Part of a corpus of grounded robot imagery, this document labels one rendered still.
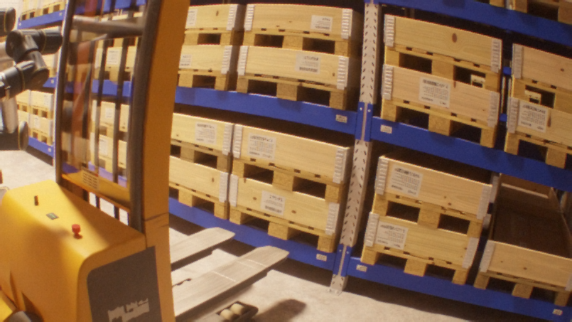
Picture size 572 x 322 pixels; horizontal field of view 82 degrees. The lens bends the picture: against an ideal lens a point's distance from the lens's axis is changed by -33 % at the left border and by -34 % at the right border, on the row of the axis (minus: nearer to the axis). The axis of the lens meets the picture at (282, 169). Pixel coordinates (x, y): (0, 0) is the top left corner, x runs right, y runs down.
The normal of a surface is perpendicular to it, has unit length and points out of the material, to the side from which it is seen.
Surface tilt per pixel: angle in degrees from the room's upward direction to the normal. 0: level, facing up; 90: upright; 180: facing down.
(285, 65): 90
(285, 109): 90
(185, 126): 90
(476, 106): 90
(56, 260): 68
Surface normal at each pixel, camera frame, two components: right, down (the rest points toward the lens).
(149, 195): 0.86, 0.22
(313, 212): -0.51, 0.17
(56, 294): -0.46, -0.11
